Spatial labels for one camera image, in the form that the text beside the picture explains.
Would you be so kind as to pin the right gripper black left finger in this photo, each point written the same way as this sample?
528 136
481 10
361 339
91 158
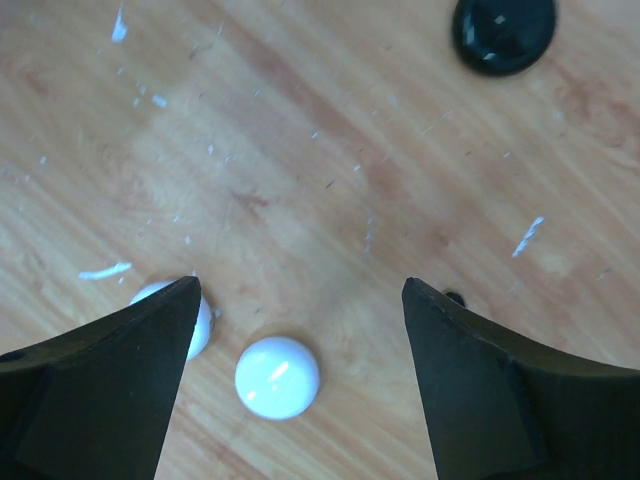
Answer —
96 401

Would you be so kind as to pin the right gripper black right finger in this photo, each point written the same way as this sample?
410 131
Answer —
499 405

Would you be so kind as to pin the white round charging case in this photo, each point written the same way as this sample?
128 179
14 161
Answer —
204 322
277 378

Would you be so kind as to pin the black round charging case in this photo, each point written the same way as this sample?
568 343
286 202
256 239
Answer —
502 37

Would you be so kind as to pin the black earbud centre table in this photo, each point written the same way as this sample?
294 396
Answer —
456 297

